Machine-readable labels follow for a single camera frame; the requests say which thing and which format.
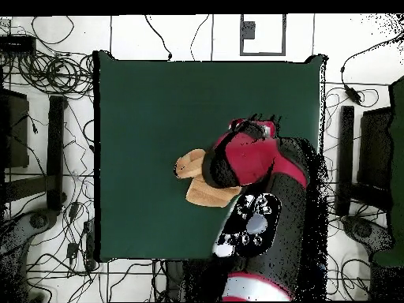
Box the dark green table cloth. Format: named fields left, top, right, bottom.
left=92, top=50, right=327, bottom=264

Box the black stand column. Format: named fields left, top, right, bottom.
left=163, top=260, right=190, bottom=302

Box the coiled black cable bundle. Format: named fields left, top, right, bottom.
left=17, top=51, right=95, bottom=95

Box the small dark grey box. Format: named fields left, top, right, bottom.
left=241, top=21, right=256, bottom=40

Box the thin black cable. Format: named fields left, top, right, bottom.
left=189, top=13, right=211, bottom=62

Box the flat black device box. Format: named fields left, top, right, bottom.
left=0, top=35, right=37, bottom=54

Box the grey square floor frame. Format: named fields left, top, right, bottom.
left=239, top=13, right=287, bottom=57

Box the black power strip with plugs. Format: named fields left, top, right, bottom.
left=84, top=220, right=96, bottom=271

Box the black cable with plug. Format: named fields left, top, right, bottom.
left=144, top=14, right=174, bottom=62

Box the black power adapter with cable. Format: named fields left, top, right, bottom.
left=339, top=36, right=404, bottom=108

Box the tan terry towel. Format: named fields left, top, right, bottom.
left=174, top=148, right=243, bottom=208

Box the dark rectangular box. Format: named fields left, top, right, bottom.
left=357, top=107, right=394, bottom=190
left=0, top=88, right=30, bottom=170

